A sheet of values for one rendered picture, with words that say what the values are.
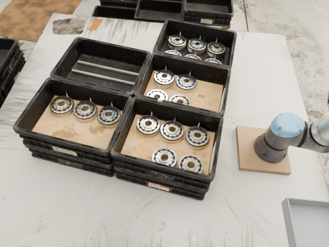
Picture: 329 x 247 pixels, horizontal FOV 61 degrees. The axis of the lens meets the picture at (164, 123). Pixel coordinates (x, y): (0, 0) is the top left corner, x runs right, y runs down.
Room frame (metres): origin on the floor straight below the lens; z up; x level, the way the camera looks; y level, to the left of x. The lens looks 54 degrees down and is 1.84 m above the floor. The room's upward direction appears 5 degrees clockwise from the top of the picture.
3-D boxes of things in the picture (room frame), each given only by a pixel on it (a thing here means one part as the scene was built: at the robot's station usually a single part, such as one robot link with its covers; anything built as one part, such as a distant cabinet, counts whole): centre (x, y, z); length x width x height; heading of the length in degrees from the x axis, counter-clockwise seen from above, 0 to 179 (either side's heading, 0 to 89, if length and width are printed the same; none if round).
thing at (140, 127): (0.70, 0.07, 0.86); 0.10 x 0.10 x 0.01
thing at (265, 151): (0.71, -0.51, 0.78); 0.15 x 0.15 x 0.10
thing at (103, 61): (0.97, 0.32, 0.87); 0.40 x 0.30 x 0.11; 80
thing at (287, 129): (0.70, -0.52, 0.89); 0.13 x 0.12 x 0.14; 81
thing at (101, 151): (0.68, 0.37, 0.92); 0.40 x 0.30 x 0.02; 80
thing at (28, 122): (0.68, 0.37, 0.87); 0.40 x 0.30 x 0.11; 80
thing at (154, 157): (0.54, -0.01, 0.86); 0.10 x 0.10 x 0.01
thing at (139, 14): (2.16, 0.13, 0.31); 0.40 x 0.30 x 0.34; 89
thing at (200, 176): (0.61, -0.02, 0.92); 0.40 x 0.30 x 0.02; 80
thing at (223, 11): (2.16, -0.27, 0.37); 0.40 x 0.30 x 0.45; 89
